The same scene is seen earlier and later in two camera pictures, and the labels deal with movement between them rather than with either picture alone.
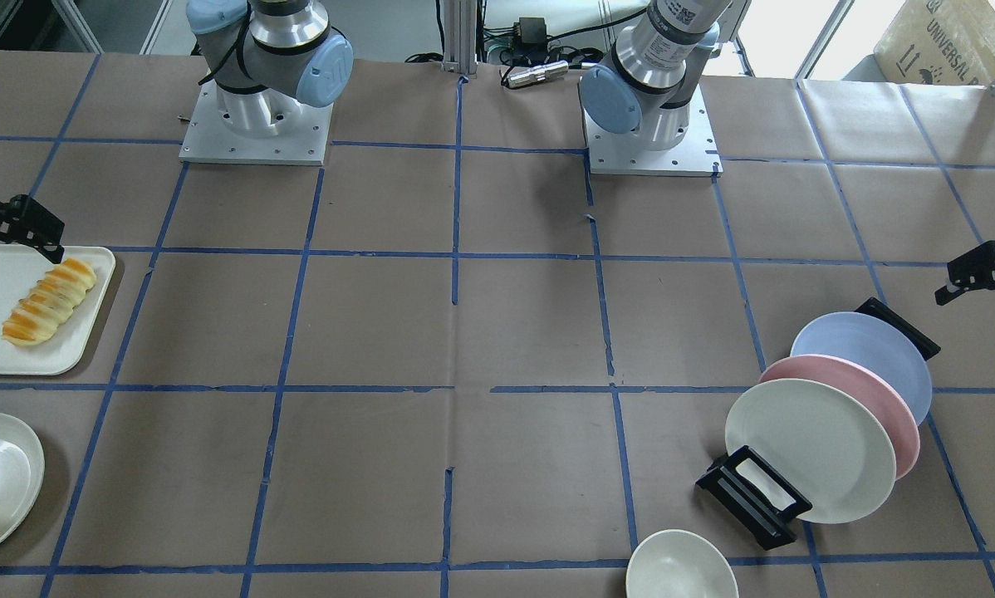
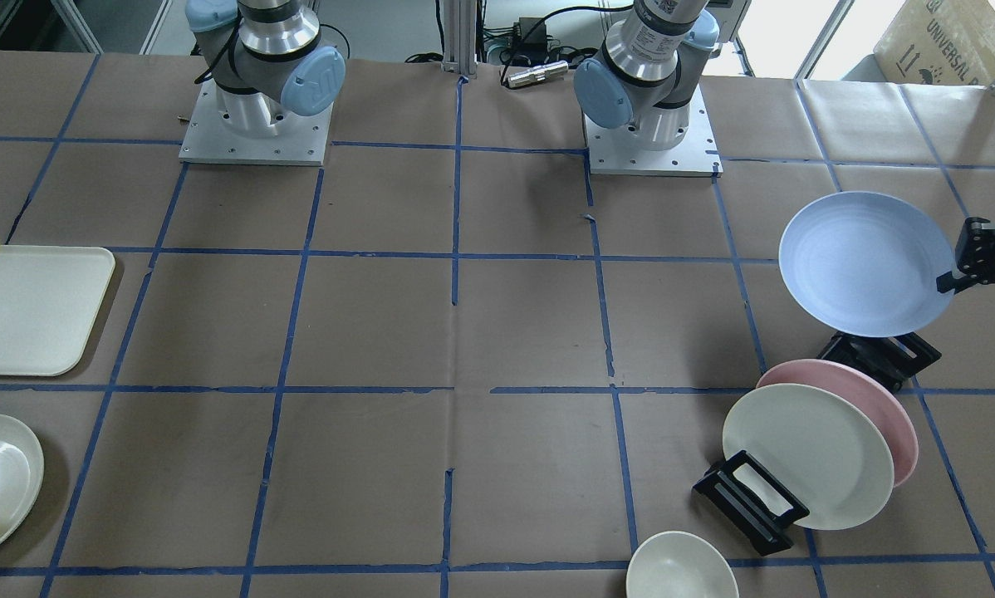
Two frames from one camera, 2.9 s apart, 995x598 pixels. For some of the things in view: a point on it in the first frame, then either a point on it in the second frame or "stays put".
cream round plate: (5, 473) stays put
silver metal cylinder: (537, 74) stays put
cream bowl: (678, 564) stays put
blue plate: (866, 338) to (865, 264)
